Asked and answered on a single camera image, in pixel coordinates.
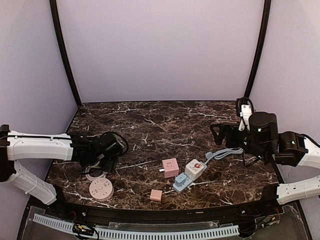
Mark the white cube socket adapter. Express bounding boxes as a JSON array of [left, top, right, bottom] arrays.
[[184, 159, 205, 181]]

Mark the right black frame post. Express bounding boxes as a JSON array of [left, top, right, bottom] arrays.
[[243, 0, 272, 98]]

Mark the black frame post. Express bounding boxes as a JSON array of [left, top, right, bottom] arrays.
[[243, 0, 272, 98], [49, 0, 82, 108]]

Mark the small circuit board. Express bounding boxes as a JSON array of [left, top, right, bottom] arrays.
[[72, 223, 95, 236]]

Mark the blue power strip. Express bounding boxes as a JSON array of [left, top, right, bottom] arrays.
[[172, 161, 207, 193]]

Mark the left black frame post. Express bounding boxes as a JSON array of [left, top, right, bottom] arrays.
[[49, 0, 82, 108]]

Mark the right grey cable duct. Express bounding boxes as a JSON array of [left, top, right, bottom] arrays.
[[96, 225, 240, 240]]

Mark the pink round power socket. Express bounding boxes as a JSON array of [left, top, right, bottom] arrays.
[[89, 178, 114, 202]]

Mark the pink cube socket adapter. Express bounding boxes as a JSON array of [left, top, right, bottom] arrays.
[[162, 158, 180, 179]]

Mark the black front rail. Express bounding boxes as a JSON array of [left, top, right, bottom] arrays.
[[66, 200, 284, 225]]

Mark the blue charger plug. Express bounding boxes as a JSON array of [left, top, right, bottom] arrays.
[[173, 173, 189, 189]]

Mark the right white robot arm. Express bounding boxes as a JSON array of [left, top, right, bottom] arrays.
[[210, 111, 320, 205]]

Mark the pink charger plug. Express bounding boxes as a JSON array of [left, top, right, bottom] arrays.
[[149, 189, 163, 202]]

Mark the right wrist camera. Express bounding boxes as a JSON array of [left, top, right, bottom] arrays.
[[235, 97, 255, 131]]

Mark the left grey cable duct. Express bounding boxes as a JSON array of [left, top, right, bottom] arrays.
[[32, 213, 74, 234]]

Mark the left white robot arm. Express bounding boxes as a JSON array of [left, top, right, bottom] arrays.
[[0, 124, 129, 206]]

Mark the grey cable duct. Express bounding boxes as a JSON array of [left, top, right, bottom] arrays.
[[32, 213, 74, 234], [96, 225, 240, 240]]

